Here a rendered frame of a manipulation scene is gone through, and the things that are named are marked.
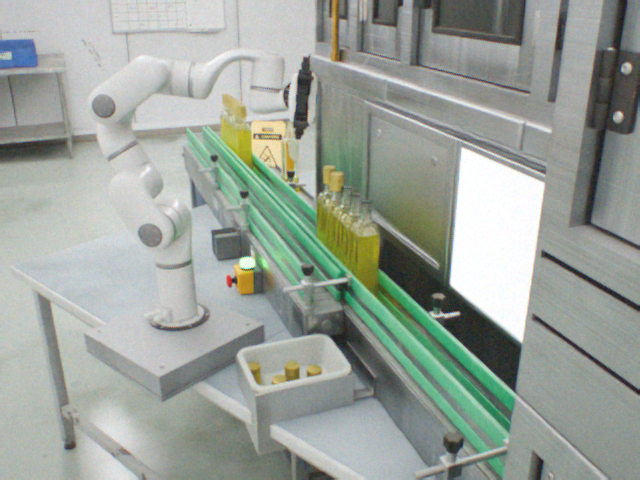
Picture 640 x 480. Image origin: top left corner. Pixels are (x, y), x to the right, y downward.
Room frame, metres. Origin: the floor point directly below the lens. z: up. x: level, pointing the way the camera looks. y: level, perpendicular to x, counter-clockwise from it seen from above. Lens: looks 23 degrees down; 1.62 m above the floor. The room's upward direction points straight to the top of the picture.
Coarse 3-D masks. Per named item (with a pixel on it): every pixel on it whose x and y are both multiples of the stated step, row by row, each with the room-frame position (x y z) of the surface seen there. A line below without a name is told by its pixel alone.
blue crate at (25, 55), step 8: (0, 40) 6.33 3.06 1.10; (8, 40) 6.36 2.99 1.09; (16, 40) 6.38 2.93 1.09; (24, 40) 6.41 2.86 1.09; (32, 40) 6.44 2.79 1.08; (0, 48) 5.97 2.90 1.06; (8, 48) 6.01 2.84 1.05; (16, 48) 6.03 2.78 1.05; (24, 48) 6.06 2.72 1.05; (32, 48) 6.09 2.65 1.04; (0, 56) 5.98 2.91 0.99; (8, 56) 6.00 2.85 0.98; (16, 56) 6.03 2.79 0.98; (24, 56) 6.06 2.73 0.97; (32, 56) 6.08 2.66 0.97; (0, 64) 5.97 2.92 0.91; (8, 64) 6.00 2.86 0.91; (16, 64) 6.03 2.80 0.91; (24, 64) 6.05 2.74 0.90; (32, 64) 6.07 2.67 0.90
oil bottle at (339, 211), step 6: (336, 210) 1.52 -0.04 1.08; (342, 210) 1.50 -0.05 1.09; (348, 210) 1.50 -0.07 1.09; (336, 216) 1.51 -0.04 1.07; (342, 216) 1.49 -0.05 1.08; (336, 222) 1.51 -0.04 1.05; (336, 228) 1.51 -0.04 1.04; (336, 234) 1.51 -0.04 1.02; (336, 240) 1.51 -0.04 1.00; (336, 246) 1.51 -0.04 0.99; (336, 252) 1.51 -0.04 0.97
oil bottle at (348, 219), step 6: (348, 216) 1.46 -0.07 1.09; (354, 216) 1.45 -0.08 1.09; (342, 222) 1.47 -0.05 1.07; (348, 222) 1.44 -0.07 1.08; (342, 228) 1.47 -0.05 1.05; (348, 228) 1.44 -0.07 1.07; (342, 234) 1.47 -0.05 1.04; (348, 234) 1.44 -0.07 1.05; (342, 240) 1.47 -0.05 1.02; (348, 240) 1.44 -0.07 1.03; (342, 246) 1.47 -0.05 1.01; (348, 246) 1.44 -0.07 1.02; (342, 252) 1.47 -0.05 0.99; (348, 252) 1.44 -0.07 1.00; (342, 258) 1.47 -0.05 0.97; (348, 258) 1.44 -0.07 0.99; (348, 264) 1.44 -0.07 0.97
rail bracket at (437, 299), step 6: (438, 294) 1.20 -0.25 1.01; (432, 300) 1.19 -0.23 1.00; (438, 300) 1.18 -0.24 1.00; (444, 300) 1.19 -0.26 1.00; (438, 306) 1.18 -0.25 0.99; (432, 312) 1.20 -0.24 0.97; (438, 312) 1.19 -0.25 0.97; (456, 312) 1.21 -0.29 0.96; (438, 318) 1.18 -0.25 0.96; (444, 318) 1.19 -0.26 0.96; (450, 318) 1.20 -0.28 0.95
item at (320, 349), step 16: (304, 336) 1.31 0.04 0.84; (320, 336) 1.31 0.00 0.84; (240, 352) 1.24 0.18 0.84; (256, 352) 1.26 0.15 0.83; (272, 352) 1.27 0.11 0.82; (288, 352) 1.29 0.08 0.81; (304, 352) 1.30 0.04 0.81; (320, 352) 1.31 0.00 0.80; (336, 352) 1.24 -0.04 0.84; (272, 368) 1.27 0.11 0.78; (304, 368) 1.29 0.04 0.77; (336, 368) 1.23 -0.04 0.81; (256, 384) 1.12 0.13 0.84; (288, 384) 1.12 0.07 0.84
